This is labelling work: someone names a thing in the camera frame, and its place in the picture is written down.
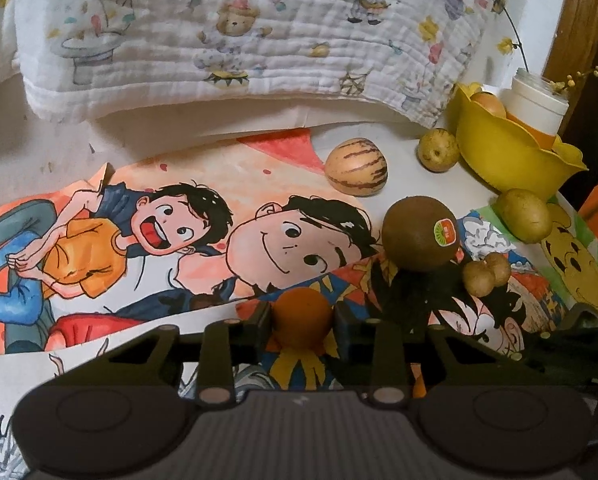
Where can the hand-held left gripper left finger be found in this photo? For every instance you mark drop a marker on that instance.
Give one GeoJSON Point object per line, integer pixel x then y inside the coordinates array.
{"type": "Point", "coordinates": [260, 327]}

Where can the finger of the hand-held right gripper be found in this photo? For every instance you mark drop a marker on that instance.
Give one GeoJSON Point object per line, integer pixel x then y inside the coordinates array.
{"type": "Point", "coordinates": [574, 340]}

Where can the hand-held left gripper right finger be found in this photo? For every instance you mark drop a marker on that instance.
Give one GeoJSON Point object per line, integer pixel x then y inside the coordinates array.
{"type": "Point", "coordinates": [341, 327]}

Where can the small orange tangerine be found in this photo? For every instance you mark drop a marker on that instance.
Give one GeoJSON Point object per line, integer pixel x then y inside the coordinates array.
{"type": "Point", "coordinates": [301, 317]}

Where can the yellow-green pear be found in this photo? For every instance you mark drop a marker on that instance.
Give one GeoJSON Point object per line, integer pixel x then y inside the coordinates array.
{"type": "Point", "coordinates": [438, 150]}
{"type": "Point", "coordinates": [523, 214]}

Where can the striped pepino melon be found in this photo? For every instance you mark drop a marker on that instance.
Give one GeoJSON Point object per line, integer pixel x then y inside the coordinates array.
{"type": "Point", "coordinates": [357, 167]}

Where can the colourful anime poster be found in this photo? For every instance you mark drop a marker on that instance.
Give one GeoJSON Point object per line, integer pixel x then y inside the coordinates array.
{"type": "Point", "coordinates": [379, 305]}

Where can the yellow bear poster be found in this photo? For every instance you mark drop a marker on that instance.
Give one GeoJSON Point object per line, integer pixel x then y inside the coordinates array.
{"type": "Point", "coordinates": [574, 265]}

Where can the small brown longan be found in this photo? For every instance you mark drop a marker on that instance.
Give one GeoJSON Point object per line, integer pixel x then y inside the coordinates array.
{"type": "Point", "coordinates": [476, 278]}
{"type": "Point", "coordinates": [499, 267]}

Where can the brown kiwi with sticker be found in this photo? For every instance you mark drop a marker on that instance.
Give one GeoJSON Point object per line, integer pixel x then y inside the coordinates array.
{"type": "Point", "coordinates": [419, 234]}

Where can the cartoon boys poster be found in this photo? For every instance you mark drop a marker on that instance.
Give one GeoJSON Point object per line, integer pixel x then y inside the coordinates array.
{"type": "Point", "coordinates": [129, 240]}

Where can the yellow plastic bowl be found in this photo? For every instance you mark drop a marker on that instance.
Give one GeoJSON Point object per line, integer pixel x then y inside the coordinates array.
{"type": "Point", "coordinates": [514, 157]}

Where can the white jar with orange label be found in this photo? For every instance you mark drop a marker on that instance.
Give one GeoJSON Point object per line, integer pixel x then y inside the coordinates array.
{"type": "Point", "coordinates": [536, 105]}

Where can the orange fruit in bowl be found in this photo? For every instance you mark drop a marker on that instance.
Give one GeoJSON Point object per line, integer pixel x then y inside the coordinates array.
{"type": "Point", "coordinates": [490, 104]}

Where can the white printed quilted blanket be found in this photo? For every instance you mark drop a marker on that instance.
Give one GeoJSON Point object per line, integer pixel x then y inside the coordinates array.
{"type": "Point", "coordinates": [259, 35]}

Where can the twig with yellow flowers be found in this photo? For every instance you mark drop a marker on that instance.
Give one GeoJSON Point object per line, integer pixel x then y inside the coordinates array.
{"type": "Point", "coordinates": [516, 35]}

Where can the wooden furniture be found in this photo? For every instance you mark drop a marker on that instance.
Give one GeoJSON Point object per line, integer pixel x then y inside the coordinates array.
{"type": "Point", "coordinates": [581, 15]}

